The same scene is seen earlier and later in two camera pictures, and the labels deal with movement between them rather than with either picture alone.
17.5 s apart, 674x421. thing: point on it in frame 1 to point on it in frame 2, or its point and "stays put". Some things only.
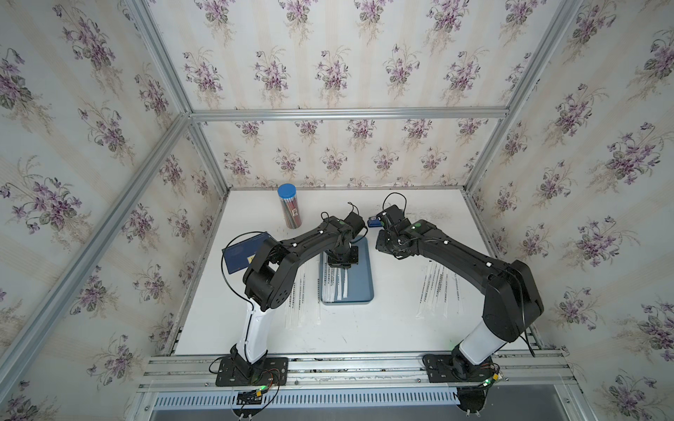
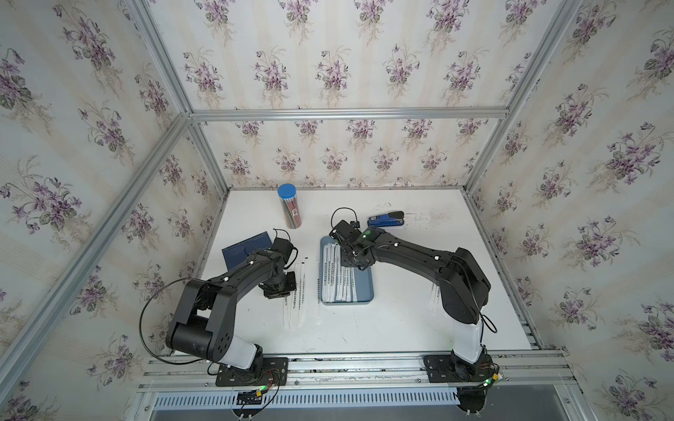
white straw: x=326 y=283 stays put
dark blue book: x=240 y=255 stays put
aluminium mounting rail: x=541 y=369 stays put
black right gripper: x=379 y=245 to x=345 y=263
